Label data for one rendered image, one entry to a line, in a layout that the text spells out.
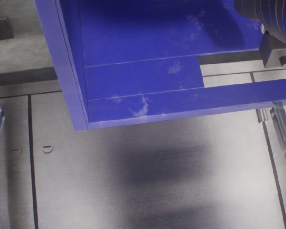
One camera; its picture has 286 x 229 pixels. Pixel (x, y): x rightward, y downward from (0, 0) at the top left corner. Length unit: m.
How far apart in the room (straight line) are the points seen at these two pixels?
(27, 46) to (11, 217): 0.41
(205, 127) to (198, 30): 0.52
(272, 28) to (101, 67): 0.21
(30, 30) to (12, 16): 0.07
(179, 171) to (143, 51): 0.51
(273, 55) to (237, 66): 0.69
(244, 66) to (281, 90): 0.61
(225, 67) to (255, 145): 0.20
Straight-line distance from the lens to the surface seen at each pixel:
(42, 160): 1.01
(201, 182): 1.00
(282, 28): 0.34
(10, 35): 1.10
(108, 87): 0.50
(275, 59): 0.45
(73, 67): 0.38
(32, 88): 1.09
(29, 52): 1.18
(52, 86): 1.08
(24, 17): 1.06
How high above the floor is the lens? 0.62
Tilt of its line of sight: 23 degrees down
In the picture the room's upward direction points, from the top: 172 degrees clockwise
